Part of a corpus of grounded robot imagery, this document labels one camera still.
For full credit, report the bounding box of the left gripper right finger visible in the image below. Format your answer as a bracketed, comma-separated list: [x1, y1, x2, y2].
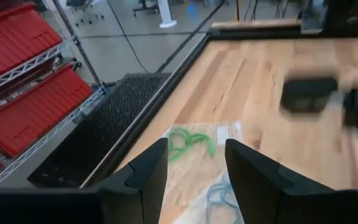
[224, 138, 358, 224]

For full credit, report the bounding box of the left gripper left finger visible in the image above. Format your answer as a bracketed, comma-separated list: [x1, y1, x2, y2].
[0, 138, 170, 224]

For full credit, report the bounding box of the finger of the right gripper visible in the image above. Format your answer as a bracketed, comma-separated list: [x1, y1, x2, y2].
[280, 77, 339, 113]

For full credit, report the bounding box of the thin teal rubber band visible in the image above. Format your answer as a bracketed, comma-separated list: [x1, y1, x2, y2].
[216, 183, 244, 218]
[205, 182, 239, 224]

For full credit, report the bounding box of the green rubber band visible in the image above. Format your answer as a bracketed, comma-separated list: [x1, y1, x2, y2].
[168, 127, 198, 163]
[181, 132, 216, 157]

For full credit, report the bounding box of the clear plastic zip bag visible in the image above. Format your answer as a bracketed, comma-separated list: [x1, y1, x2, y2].
[172, 170, 245, 224]
[160, 120, 246, 200]

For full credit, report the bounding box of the black perforated metal case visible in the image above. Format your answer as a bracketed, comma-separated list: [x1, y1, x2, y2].
[27, 73, 171, 189]

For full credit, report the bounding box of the white tower fan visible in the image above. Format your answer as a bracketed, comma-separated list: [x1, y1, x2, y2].
[157, 0, 178, 29]

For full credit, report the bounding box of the black floor stand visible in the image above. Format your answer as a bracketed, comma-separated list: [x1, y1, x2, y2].
[132, 0, 162, 17]

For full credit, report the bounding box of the black office chair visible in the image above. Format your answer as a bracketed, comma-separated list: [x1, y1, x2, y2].
[65, 0, 105, 28]

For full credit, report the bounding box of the chrome wire shelving rack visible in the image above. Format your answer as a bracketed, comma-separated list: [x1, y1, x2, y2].
[0, 0, 107, 190]

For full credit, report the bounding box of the black aluminium table frame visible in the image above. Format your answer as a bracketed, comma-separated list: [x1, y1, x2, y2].
[81, 24, 303, 189]

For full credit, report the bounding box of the thin black hanging cable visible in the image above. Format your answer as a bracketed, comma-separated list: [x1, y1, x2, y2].
[106, 0, 151, 74]

